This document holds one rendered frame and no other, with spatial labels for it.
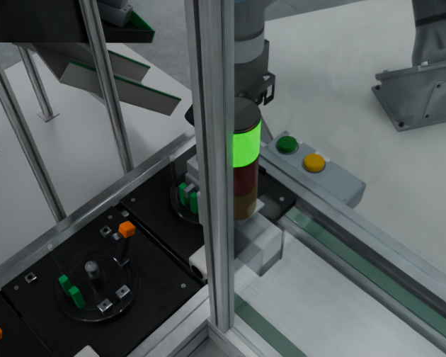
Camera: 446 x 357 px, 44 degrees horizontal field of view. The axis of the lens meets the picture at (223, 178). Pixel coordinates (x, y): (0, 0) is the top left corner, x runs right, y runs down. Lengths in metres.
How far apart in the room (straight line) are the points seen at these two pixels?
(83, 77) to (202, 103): 0.51
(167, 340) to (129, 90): 0.46
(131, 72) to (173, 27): 1.87
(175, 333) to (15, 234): 0.45
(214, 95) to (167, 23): 2.64
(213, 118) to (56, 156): 0.84
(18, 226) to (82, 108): 0.36
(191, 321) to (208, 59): 0.56
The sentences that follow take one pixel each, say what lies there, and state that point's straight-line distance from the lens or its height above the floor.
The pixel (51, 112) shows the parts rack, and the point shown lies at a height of 0.87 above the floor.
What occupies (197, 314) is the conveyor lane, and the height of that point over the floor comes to 0.96.
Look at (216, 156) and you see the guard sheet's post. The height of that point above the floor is 1.40.
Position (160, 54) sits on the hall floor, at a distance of 2.90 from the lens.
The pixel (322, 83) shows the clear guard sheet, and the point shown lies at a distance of 0.39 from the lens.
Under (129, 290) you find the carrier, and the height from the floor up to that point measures 1.00.
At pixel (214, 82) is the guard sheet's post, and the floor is 1.49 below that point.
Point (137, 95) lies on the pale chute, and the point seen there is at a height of 1.08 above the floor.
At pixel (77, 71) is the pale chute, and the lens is 0.98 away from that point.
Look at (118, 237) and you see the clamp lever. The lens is 0.89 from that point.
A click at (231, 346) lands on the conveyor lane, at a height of 0.94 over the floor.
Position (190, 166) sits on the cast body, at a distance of 0.94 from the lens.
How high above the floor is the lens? 1.80
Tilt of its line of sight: 52 degrees down
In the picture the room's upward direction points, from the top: 2 degrees counter-clockwise
